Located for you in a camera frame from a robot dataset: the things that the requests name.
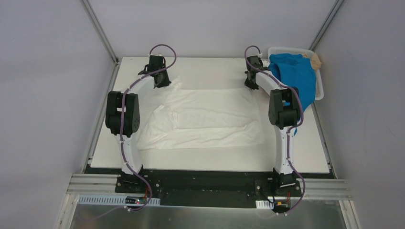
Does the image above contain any beige t shirt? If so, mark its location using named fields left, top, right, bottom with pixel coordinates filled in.
left=302, top=53, right=322, bottom=71

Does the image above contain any aluminium frame rail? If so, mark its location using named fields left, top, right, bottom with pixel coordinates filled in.
left=67, top=174, right=352, bottom=200

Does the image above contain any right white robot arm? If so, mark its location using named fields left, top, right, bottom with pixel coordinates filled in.
left=245, top=55, right=302, bottom=196

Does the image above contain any right white cable duct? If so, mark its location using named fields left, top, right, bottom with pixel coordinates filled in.
left=256, top=200, right=274, bottom=209

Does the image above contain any white t shirt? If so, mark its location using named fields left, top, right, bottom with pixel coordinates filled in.
left=136, top=78, right=264, bottom=150

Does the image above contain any blue t shirt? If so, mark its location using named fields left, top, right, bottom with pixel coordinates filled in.
left=268, top=53, right=316, bottom=111

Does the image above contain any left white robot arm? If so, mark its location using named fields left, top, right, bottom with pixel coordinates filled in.
left=105, top=55, right=173, bottom=193

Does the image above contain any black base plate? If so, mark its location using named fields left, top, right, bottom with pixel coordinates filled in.
left=85, top=166, right=334, bottom=211

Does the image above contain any left white cable duct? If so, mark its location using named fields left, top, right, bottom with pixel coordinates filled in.
left=77, top=195, right=160, bottom=207

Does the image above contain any white plastic laundry basket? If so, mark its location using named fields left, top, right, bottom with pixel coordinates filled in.
left=267, top=47, right=324, bottom=100

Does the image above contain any white cable duct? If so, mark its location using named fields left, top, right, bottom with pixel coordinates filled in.
left=77, top=195, right=160, bottom=207
left=256, top=200, right=274, bottom=209

